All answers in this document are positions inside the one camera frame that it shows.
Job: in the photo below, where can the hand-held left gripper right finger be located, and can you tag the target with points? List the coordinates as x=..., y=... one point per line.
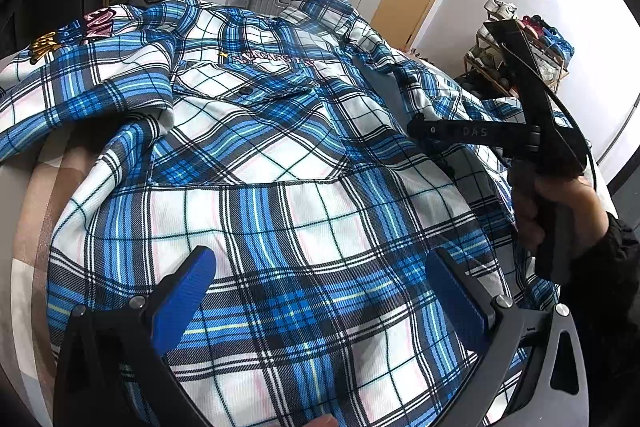
x=457, y=302

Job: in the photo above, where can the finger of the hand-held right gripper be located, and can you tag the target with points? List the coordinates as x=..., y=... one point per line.
x=450, y=129

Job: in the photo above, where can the wooden shoe rack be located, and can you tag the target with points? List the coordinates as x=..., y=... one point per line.
x=487, y=57

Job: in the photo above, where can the person's right hand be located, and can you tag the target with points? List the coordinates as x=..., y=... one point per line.
x=580, y=202

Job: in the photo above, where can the blue white plaid shirt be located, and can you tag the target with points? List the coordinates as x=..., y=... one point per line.
x=300, y=157

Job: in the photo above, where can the person's right forearm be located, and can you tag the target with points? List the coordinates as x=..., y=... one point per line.
x=610, y=267

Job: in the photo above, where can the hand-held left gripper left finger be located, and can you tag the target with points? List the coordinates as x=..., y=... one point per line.
x=187, y=292

